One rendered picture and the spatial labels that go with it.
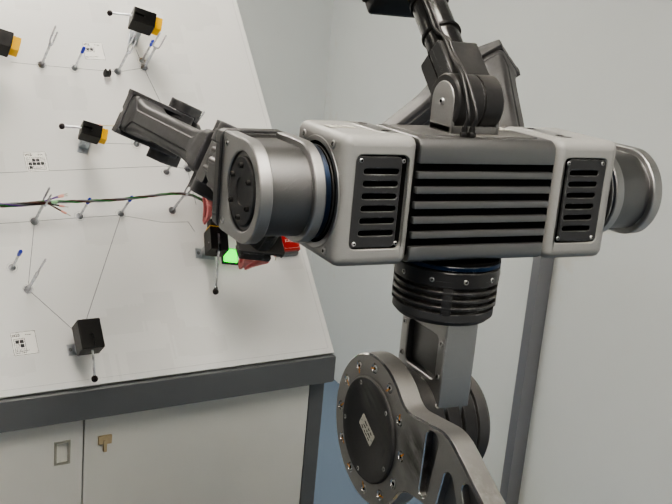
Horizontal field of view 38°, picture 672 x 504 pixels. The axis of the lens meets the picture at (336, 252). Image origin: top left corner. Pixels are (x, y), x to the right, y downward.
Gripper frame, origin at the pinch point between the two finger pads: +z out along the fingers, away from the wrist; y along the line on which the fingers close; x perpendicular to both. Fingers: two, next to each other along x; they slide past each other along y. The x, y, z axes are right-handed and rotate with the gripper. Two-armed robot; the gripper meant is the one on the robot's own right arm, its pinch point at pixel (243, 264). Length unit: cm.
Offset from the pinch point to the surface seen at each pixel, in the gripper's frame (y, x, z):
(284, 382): -18.3, 13.4, 25.8
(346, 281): -131, -110, 155
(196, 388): 3.7, 15.8, 25.1
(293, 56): -102, -198, 110
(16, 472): 39, 28, 40
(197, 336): 3.2, 4.8, 21.6
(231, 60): -12, -70, 7
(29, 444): 37, 24, 36
